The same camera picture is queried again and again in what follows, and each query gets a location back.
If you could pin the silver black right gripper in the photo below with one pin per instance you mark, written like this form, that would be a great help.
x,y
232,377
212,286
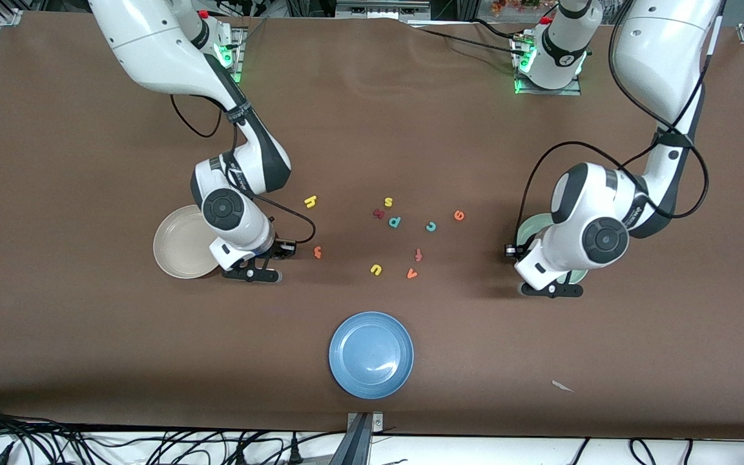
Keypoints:
x,y
279,247

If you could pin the yellow foam letter h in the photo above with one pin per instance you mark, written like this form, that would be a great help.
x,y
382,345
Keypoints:
x,y
310,202

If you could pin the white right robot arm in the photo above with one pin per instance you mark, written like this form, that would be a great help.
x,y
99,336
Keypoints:
x,y
152,45

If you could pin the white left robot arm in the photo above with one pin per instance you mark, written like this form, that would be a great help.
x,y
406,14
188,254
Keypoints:
x,y
656,58

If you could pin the green plate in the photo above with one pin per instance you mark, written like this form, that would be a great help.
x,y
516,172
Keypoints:
x,y
530,229

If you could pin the yellow foam letter u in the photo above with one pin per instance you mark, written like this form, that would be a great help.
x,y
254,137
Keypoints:
x,y
376,269

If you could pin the beige brown plate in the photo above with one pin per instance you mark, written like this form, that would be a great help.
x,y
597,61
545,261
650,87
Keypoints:
x,y
175,245

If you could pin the teal foam letter p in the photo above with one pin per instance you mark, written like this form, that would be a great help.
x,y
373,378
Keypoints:
x,y
394,222

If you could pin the blue plate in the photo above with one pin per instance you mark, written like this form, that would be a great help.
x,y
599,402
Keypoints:
x,y
371,355

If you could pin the white paper scrap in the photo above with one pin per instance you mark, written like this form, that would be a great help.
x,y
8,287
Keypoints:
x,y
562,386

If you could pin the brown table cover sheet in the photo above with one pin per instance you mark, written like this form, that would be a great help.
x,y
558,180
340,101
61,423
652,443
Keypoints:
x,y
372,129

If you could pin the black power plug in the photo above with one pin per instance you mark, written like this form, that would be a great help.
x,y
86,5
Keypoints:
x,y
241,456
294,452

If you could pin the orange flower decoration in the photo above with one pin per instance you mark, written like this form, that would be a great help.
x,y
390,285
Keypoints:
x,y
514,5

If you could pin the grey equipment box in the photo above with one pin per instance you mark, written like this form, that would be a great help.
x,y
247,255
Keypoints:
x,y
378,8

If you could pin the aluminium arm base plate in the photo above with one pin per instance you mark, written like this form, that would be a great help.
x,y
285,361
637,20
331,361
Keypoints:
x,y
549,92
237,64

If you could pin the grey metal mounting bracket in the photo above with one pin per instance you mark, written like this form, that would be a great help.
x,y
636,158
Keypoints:
x,y
359,439

